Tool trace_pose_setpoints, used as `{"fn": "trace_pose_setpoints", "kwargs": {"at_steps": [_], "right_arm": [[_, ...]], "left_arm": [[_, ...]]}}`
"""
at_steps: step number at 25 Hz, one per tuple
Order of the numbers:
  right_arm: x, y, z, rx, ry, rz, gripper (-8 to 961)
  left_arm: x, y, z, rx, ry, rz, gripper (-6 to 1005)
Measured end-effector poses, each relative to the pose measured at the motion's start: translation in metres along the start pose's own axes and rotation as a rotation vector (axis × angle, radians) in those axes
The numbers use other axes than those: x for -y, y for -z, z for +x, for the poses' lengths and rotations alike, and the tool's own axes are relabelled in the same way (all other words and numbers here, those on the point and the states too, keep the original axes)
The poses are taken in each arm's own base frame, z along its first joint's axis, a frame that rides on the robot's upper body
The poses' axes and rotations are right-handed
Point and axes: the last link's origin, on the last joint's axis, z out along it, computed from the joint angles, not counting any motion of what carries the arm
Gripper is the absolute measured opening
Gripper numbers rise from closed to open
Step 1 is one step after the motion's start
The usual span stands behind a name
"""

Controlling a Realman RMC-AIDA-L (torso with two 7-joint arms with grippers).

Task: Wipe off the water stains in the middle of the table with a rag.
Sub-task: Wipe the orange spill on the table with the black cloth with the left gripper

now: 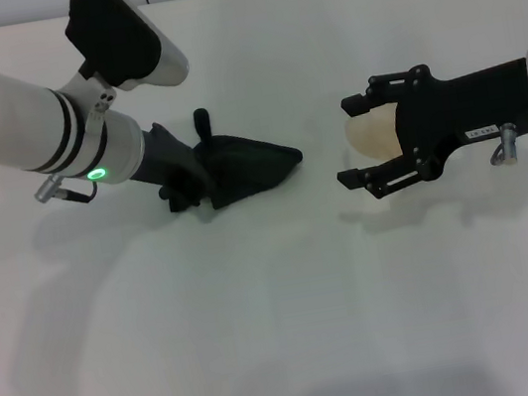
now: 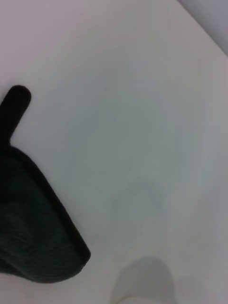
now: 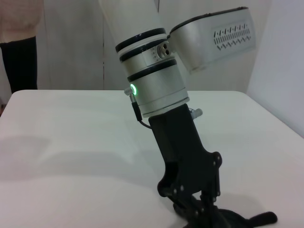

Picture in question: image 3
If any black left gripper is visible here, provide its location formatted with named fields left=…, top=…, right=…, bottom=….
left=148, top=104, right=223, bottom=215

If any dark cloth rag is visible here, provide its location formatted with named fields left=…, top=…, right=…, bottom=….
left=172, top=198, right=278, bottom=228

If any person in pink top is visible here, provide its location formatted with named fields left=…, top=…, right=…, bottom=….
left=0, top=0, right=44, bottom=96

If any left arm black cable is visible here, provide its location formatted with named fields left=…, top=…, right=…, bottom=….
left=123, top=86, right=203, bottom=130

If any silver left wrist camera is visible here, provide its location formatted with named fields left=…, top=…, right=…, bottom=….
left=167, top=6, right=257, bottom=76

